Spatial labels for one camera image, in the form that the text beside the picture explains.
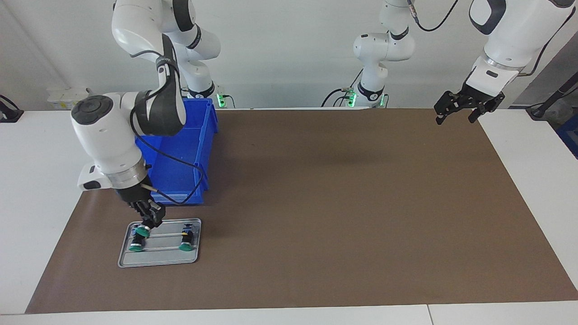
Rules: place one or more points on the silver metal tray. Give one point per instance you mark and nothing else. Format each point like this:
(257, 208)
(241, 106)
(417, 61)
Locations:
(162, 259)

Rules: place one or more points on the black clamp mount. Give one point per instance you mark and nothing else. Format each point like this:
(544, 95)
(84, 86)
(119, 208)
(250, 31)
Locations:
(9, 115)

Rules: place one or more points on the green push button, yellow label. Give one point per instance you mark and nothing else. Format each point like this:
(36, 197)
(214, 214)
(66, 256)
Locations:
(186, 239)

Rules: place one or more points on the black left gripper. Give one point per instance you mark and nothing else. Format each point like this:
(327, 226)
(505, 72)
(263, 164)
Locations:
(474, 97)

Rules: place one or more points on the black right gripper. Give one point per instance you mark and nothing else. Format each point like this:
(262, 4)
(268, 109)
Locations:
(135, 196)

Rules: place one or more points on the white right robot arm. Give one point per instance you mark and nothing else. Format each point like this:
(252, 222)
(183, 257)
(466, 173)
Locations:
(108, 140)

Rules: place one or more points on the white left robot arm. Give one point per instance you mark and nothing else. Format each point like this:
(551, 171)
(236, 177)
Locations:
(384, 49)

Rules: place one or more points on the black stand pole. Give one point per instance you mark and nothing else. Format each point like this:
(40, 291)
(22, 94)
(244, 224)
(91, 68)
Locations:
(557, 95)

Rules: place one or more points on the blue plastic storage bin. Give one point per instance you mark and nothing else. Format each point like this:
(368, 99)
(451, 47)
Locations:
(198, 135)

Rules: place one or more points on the brown table mat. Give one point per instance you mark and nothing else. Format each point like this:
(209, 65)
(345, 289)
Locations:
(338, 216)

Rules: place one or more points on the blue crate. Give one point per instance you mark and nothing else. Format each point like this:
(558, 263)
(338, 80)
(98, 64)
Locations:
(570, 135)

